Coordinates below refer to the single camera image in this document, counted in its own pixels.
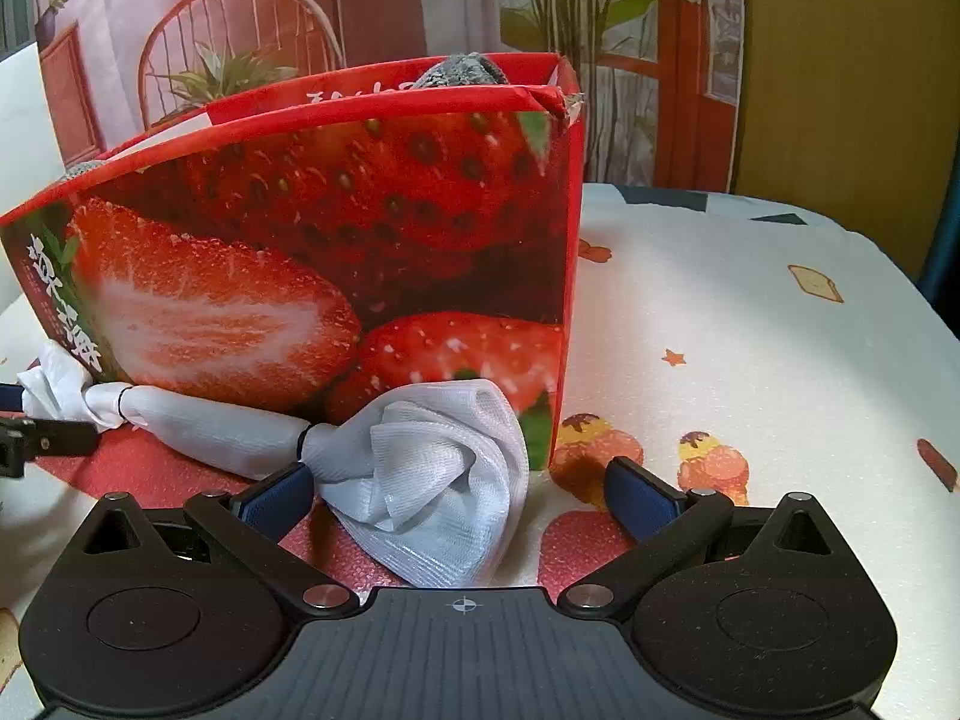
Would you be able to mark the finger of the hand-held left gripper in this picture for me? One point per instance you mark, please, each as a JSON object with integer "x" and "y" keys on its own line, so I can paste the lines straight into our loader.
{"x": 11, "y": 399}
{"x": 52, "y": 436}

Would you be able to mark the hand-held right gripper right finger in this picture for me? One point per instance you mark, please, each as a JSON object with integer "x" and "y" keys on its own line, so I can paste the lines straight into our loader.
{"x": 637, "y": 499}

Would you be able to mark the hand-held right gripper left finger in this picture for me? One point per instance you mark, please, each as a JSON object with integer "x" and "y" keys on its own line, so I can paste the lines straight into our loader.
{"x": 274, "y": 499}

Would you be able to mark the white cloth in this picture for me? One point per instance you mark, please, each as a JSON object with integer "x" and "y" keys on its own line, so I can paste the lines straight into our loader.
{"x": 427, "y": 480}

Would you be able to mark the red strawberry cardboard box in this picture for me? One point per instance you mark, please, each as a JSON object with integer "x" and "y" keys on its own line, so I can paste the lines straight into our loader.
{"x": 300, "y": 240}

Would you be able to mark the grey knitted cloth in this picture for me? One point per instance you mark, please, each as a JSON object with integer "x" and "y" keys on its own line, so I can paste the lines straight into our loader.
{"x": 461, "y": 69}

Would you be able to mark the printed tablecloth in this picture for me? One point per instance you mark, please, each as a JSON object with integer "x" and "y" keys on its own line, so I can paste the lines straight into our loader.
{"x": 750, "y": 315}

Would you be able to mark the blue curtain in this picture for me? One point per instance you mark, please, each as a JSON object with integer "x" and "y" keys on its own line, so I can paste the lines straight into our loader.
{"x": 943, "y": 247}

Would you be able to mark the yellow wooden panel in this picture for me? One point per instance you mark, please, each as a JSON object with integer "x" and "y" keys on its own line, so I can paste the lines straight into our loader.
{"x": 840, "y": 75}

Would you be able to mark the printed room backdrop cloth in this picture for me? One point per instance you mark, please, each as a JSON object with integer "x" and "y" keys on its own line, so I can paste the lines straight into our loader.
{"x": 375, "y": 0}

